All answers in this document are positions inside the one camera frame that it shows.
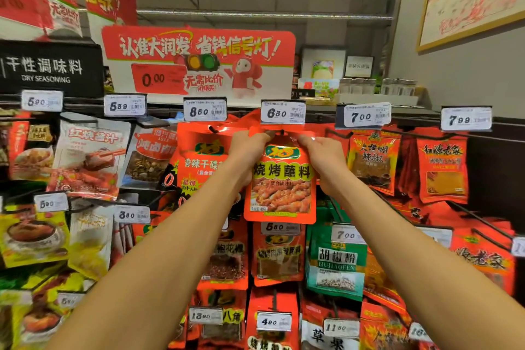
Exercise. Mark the silver and red spice packet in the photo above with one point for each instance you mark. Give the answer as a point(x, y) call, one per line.
point(147, 161)

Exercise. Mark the white and yellow seasoning packet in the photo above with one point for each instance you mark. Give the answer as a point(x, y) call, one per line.
point(91, 243)

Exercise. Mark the red packet with yellow label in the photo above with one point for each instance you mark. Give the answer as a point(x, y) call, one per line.
point(30, 157)

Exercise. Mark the white framed food picture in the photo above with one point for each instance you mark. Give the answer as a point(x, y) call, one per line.
point(323, 62)

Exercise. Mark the black seasoning section sign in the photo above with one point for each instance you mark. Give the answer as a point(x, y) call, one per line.
point(49, 71)

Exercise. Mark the orange packet behind green one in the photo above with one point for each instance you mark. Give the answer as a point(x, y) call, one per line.
point(379, 280)

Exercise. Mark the person's left fingers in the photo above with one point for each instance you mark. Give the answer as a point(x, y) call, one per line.
point(260, 135)

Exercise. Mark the small white framed notice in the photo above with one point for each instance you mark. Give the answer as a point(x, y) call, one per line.
point(359, 66)

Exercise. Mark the orange-red spicy dip packet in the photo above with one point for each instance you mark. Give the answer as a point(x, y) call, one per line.
point(201, 165)

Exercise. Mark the red packet with white band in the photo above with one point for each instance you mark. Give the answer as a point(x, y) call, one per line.
point(270, 300)

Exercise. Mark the orange chili powder packet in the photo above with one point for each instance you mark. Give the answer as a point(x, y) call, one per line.
point(374, 161)

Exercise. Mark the grey metal ceiling pipe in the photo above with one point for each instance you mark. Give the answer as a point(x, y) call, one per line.
point(262, 15)

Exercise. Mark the red packet with yellow window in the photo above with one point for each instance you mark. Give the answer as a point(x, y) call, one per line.
point(445, 173)

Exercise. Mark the person's left forearm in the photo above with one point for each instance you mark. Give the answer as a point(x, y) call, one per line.
point(164, 263)

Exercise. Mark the red peppercorn packet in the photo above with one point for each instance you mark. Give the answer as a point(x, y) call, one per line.
point(227, 259)

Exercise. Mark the person's left hand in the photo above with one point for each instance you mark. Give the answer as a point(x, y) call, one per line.
point(243, 155)

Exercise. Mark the person's right forearm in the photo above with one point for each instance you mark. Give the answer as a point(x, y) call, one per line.
point(418, 276)

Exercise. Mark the green pepper powder packet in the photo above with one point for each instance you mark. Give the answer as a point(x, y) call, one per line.
point(336, 267)

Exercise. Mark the yellow packet with bowl picture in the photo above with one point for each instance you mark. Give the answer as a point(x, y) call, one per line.
point(33, 239)

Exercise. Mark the red and white herb packet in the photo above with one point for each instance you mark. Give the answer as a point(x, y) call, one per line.
point(318, 339)

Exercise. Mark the person's right fingers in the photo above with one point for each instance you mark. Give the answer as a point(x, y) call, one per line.
point(311, 141)

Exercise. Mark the red and white promotion sign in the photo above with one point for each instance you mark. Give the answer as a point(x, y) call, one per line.
point(197, 62)

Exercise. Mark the yellow packet with stew picture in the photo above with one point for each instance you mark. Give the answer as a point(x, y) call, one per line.
point(39, 321)

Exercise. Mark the red barbecue seasoning packet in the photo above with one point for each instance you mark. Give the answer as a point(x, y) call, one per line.
point(283, 189)

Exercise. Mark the row of white price tags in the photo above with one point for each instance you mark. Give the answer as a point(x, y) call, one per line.
point(274, 322)
point(205, 110)
point(131, 214)

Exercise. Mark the person's right hand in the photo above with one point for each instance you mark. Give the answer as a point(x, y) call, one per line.
point(330, 167)

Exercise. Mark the red packet with gold print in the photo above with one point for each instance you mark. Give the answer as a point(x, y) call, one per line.
point(486, 259)

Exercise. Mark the white display shelf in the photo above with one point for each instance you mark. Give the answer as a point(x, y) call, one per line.
point(375, 99)

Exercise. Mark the white braised sauce packet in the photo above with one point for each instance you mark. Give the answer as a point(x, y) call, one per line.
point(88, 157)

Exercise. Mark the red star anise packet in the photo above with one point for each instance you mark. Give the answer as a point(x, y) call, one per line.
point(225, 333)

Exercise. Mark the red and orange flame packet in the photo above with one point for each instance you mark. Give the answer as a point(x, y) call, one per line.
point(381, 335)

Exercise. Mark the black shelf rail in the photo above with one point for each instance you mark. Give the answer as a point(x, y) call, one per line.
point(414, 116)

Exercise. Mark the row of glass jars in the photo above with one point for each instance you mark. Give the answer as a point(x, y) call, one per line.
point(377, 86)

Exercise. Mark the red packet with brown powder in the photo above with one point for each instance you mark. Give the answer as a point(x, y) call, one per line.
point(279, 259)

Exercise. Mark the small colourful display card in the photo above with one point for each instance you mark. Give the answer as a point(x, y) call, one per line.
point(320, 87)

